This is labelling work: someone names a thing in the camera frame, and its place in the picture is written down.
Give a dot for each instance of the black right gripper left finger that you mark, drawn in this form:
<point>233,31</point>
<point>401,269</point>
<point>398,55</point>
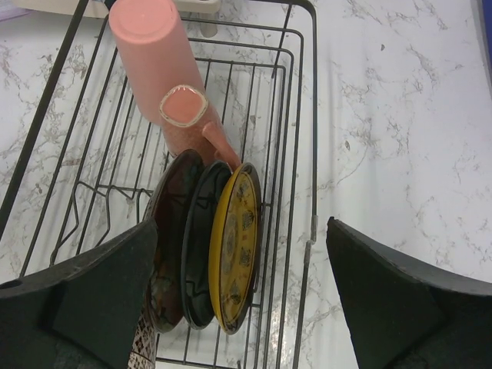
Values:
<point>82,312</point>

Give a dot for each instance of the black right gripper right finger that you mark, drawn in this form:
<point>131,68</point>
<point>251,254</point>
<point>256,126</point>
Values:
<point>402,312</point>

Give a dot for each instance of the brown patterned bowl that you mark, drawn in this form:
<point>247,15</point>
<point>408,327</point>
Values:
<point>144,347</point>

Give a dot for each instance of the yellow patterned plate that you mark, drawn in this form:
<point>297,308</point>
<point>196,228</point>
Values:
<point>235,248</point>

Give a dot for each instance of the pink ceramic mug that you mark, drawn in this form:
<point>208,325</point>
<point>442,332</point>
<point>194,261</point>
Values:
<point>190,121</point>

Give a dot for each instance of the pink plastic tumbler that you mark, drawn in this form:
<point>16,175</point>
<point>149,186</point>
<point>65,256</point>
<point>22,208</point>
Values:
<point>154,50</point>

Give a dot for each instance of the dark brown plate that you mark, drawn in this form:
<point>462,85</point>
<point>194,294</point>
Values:
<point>168,207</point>

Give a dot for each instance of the black plate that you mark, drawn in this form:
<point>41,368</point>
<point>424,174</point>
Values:
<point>195,291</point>

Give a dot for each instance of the black wire dish rack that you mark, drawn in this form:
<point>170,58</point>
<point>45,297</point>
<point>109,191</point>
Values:
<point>93,160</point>

